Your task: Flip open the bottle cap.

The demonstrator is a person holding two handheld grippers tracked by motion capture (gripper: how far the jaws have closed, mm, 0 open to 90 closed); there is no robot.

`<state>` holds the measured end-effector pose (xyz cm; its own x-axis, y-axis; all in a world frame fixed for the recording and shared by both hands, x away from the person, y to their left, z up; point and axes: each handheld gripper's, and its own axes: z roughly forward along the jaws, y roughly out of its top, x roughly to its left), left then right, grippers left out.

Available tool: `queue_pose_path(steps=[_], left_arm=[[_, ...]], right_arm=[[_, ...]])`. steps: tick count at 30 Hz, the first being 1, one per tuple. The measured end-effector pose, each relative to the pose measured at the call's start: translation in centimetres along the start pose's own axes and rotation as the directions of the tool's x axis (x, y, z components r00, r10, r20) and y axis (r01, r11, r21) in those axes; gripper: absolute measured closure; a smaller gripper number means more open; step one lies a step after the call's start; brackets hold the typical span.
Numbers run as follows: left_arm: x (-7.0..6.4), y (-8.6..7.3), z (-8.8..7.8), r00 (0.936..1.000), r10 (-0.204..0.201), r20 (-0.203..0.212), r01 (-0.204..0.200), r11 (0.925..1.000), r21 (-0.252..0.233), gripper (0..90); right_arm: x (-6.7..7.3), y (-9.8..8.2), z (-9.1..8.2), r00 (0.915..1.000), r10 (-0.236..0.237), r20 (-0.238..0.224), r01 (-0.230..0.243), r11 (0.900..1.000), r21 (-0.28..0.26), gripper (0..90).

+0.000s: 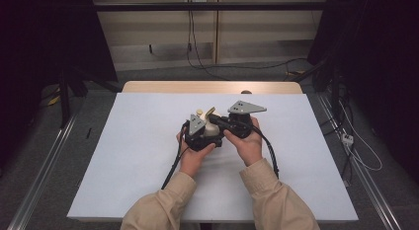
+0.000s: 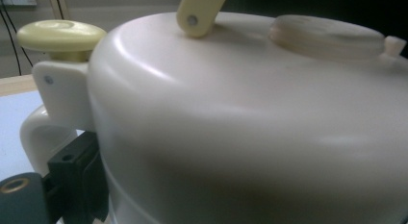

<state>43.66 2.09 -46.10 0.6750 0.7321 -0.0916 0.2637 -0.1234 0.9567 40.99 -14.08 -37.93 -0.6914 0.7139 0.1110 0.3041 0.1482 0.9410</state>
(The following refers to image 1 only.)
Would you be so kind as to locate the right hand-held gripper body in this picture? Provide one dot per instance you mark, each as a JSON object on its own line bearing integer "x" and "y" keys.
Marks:
{"x": 242, "y": 123}

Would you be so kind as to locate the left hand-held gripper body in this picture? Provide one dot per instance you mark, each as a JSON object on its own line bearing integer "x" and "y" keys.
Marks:
{"x": 197, "y": 138}

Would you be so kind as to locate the glass jar with cream lid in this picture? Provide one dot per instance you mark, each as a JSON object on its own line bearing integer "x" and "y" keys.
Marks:
{"x": 210, "y": 129}

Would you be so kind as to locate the person's left hand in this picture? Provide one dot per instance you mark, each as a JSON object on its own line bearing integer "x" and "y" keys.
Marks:
{"x": 192, "y": 161}

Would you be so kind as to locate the person's right hand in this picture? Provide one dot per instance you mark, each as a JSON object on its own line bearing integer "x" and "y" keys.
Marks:
{"x": 250, "y": 149}

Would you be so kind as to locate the wooden table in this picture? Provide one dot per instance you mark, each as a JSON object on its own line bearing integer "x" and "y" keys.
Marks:
{"x": 197, "y": 87}

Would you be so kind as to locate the white table mat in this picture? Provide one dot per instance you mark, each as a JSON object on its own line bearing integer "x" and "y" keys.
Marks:
{"x": 131, "y": 141}

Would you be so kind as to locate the white power strip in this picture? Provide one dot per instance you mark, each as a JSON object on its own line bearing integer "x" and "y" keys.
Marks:
{"x": 347, "y": 138}

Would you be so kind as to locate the small black floor piece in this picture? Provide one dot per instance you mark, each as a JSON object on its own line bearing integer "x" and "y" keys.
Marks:
{"x": 88, "y": 133}

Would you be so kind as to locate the black horizontal beam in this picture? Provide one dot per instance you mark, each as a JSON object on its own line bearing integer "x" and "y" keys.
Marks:
{"x": 210, "y": 6}

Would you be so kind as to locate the black metal stand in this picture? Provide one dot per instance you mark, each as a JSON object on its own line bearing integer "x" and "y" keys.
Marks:
{"x": 65, "y": 98}

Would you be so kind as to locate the yellow tape piece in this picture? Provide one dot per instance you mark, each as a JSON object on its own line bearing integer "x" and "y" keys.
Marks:
{"x": 54, "y": 100}

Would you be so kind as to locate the black curtain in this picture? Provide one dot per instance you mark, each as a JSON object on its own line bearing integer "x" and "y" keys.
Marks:
{"x": 42, "y": 42}
{"x": 378, "y": 59}

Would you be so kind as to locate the wooden wall post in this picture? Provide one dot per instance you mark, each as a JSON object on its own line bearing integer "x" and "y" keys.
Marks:
{"x": 216, "y": 29}

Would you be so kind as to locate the metal floor rail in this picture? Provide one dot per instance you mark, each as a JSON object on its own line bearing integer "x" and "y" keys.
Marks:
{"x": 42, "y": 172}
{"x": 362, "y": 177}

